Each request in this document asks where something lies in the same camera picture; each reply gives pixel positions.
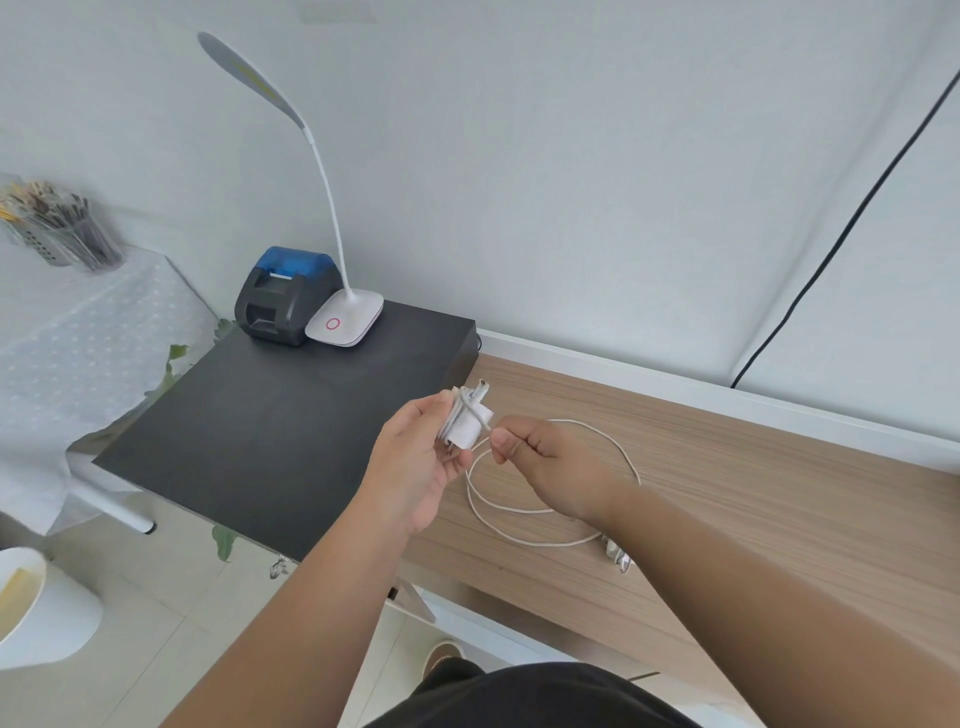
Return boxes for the person's left hand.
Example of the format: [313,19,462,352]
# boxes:
[360,393,475,538]

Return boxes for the person's right hand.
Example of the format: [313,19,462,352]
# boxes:
[489,417,628,528]

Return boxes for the white charger adapter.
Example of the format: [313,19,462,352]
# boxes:
[441,380,494,456]

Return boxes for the white charging cable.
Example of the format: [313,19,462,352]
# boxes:
[463,418,643,575]

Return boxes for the person's right forearm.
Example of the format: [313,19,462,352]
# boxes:
[597,481,960,728]

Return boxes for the person's left forearm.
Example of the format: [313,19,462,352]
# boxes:
[161,487,415,728]

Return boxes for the white gooseneck desk lamp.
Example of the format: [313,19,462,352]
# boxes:
[197,31,385,351]

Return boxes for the black blue receipt printer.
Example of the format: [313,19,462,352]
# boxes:
[234,246,344,348]

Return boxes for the white desk leg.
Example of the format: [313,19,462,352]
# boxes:
[385,576,437,624]

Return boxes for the person's brown shoe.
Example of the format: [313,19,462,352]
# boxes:
[423,639,468,681]

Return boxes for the green plant leaves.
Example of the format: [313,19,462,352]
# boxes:
[160,318,238,564]

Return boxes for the person's black clothing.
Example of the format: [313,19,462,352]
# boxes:
[366,658,703,728]

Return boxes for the white table leg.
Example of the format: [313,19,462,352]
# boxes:
[69,450,158,536]

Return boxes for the white dotted tablecloth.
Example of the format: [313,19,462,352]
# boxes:
[0,243,222,537]

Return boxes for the clear cutlery holder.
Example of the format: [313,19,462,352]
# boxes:
[0,176,126,273]

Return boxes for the white waste bin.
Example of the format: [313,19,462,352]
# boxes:
[0,547,104,672]

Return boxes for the black wall cable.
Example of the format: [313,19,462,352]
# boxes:
[729,67,960,391]

